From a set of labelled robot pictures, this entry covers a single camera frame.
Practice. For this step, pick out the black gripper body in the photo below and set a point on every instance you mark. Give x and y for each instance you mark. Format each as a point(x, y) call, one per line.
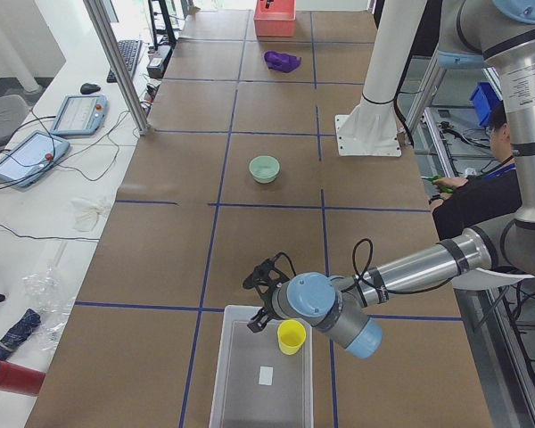
point(265, 313)

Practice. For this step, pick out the yellow plastic cup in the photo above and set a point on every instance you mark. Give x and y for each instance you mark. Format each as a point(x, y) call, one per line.
point(291, 335)

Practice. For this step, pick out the purple microfiber cloth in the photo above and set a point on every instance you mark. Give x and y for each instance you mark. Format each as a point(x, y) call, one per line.
point(281, 62)

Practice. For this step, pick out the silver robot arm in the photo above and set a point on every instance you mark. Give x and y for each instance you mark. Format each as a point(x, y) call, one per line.
point(486, 227)

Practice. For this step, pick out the clear plastic storage box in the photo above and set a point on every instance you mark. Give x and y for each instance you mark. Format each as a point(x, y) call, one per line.
point(256, 385)

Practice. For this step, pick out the pink plastic bin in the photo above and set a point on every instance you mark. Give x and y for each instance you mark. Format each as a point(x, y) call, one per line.
point(278, 21)

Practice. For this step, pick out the mint green bowl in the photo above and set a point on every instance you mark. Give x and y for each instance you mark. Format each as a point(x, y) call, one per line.
point(264, 169)

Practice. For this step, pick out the black computer keyboard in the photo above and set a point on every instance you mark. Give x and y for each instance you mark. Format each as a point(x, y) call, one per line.
point(130, 50)

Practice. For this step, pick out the black computer mouse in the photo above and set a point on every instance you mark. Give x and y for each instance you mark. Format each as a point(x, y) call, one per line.
point(89, 88)

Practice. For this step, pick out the crumpled clear plastic wrap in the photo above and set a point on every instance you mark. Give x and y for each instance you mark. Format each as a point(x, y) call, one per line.
point(52, 302)

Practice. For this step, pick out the seated person in black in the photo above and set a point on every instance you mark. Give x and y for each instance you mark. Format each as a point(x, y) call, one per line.
point(477, 199)

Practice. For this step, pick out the far teach pendant tablet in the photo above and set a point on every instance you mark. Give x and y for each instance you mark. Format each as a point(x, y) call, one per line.
point(80, 115)

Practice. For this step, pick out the teach pendant tablet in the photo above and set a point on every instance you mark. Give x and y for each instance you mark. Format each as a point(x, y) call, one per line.
point(26, 163)
point(80, 115)

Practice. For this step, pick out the blue storage bin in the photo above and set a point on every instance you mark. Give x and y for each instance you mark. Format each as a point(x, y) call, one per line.
point(484, 99)

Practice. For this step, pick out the folded dark blue umbrella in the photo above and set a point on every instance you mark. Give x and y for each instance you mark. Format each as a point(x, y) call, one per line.
point(19, 333)

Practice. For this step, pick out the red cylinder tube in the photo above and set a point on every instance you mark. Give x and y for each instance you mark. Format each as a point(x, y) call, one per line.
point(20, 379)

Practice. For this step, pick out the near teach pendant tablet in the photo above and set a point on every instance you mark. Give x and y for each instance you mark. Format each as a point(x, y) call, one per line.
point(26, 163)

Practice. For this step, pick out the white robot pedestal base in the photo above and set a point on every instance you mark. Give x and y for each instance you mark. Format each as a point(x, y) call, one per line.
point(371, 128)

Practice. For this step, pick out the aluminium frame post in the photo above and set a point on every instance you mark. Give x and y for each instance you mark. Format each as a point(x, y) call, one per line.
point(102, 25)

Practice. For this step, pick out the green handled tool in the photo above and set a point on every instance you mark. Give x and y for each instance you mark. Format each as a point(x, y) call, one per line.
point(441, 183)

